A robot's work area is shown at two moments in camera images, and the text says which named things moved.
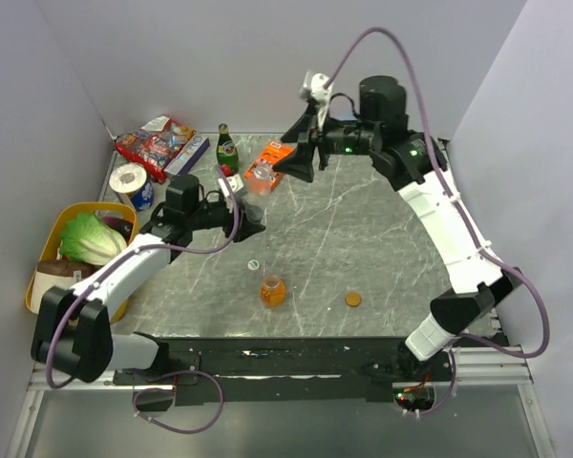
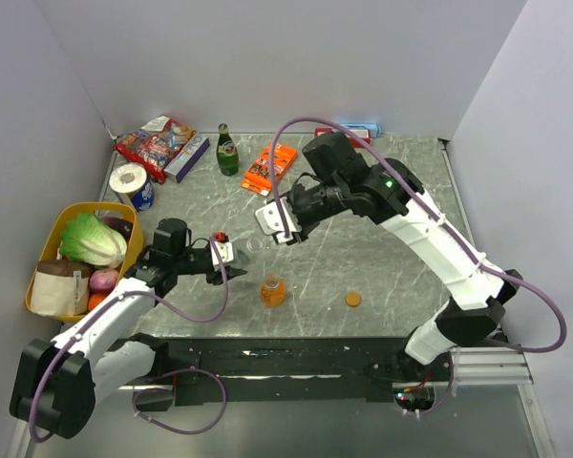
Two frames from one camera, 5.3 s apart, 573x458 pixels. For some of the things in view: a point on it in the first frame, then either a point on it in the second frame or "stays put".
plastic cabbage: x=87 y=239 stays put
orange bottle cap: x=352 y=299 stays put
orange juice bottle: x=273 y=291 stays put
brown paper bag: x=58 y=273 stays put
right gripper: x=298 y=164 to x=306 y=228
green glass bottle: x=227 y=160 stays put
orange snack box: x=262 y=176 stays put
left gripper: x=245 y=229 to x=215 y=277
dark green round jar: x=259 y=185 to x=243 y=253
